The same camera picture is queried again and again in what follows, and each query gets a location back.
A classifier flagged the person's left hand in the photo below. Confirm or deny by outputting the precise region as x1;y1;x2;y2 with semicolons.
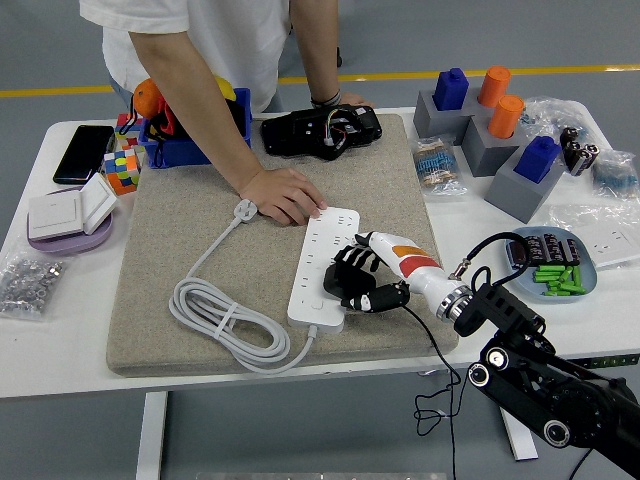
339;91;376;109

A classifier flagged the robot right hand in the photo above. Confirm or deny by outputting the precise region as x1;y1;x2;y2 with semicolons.
329;231;459;314

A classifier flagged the person's right hand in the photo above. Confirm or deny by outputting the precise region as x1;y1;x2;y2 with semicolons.
238;167;328;226

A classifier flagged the white power strip with cable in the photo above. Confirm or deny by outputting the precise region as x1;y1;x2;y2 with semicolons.
168;198;361;375

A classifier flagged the black plug with cord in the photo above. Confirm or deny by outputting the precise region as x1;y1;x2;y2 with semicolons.
323;262;462;437

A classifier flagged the person's wristband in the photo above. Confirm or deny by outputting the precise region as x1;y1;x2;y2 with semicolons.
309;89;344;109

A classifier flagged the black open electronic housing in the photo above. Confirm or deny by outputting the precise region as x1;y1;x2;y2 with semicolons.
260;103;384;161

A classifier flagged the grey holder block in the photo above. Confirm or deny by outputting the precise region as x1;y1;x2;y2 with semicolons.
460;112;529;178
487;147;566;225
413;87;484;146

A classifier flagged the grey-brown mat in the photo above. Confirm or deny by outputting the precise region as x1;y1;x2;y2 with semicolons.
105;113;460;379

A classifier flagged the blue square peg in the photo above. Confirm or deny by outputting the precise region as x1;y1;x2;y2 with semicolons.
432;67;470;112
513;135;563;185

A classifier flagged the clear bag of resistors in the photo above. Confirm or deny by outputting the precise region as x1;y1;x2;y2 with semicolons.
590;148;640;200
519;95;589;141
409;134;469;197

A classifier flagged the blue plastic bin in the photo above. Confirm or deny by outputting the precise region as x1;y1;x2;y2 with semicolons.
137;87;254;169

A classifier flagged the orange cylinder peg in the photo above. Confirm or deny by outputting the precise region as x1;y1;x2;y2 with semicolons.
487;94;526;140
477;65;513;109

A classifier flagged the person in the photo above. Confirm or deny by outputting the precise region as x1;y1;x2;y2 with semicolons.
79;0;294;114

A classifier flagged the clear plastic bag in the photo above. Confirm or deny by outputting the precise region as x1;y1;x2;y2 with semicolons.
547;202;640;271

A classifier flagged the colourful puzzle cube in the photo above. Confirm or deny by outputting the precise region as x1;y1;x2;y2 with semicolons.
102;148;141;196
114;112;146;151

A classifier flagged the orange fruit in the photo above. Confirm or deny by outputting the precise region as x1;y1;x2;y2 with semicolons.
132;78;164;119

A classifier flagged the light blue plate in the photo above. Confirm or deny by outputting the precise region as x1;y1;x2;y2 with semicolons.
503;225;600;305

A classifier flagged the bundle of dark capacitors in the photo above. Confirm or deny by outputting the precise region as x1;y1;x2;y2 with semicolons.
558;126;600;177

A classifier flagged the black smartphone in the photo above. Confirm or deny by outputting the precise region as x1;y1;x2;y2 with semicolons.
52;124;116;186

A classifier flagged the black table control panel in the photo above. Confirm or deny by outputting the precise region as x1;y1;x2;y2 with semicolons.
569;353;640;370

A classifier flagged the purple tray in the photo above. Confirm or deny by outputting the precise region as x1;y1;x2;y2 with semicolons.
27;187;115;257

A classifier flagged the clear bag of metal nuts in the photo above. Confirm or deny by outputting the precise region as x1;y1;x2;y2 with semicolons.
0;254;69;321

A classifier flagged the black drawstring bag red lining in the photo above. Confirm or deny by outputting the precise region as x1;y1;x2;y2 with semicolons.
119;97;249;169

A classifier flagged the small white wall switch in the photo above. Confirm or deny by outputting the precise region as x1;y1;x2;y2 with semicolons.
79;172;120;236

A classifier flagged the white wall socket panel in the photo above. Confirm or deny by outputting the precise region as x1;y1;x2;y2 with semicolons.
574;224;636;269

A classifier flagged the black hanging cable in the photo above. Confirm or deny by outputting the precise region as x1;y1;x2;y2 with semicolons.
448;369;458;480

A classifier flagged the large white wall switch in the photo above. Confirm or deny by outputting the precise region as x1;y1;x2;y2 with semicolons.
27;189;84;242

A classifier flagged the thin black floor cable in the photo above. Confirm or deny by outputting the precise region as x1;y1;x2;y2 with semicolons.
568;448;594;480

